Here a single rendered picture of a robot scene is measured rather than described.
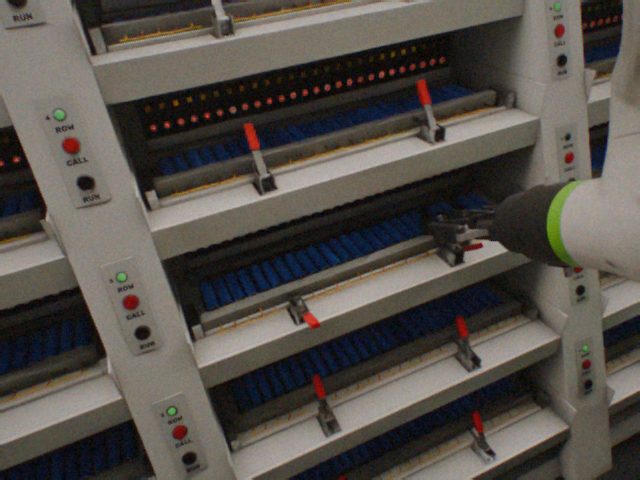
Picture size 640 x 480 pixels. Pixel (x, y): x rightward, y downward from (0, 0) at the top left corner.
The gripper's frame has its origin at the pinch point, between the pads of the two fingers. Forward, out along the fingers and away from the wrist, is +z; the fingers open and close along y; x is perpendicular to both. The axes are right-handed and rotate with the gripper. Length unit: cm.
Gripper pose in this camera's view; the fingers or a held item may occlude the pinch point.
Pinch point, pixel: (443, 222)
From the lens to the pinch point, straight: 77.1
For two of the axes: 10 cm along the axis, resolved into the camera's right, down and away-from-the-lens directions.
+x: -2.8, -9.5, -1.3
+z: -2.9, -0.5, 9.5
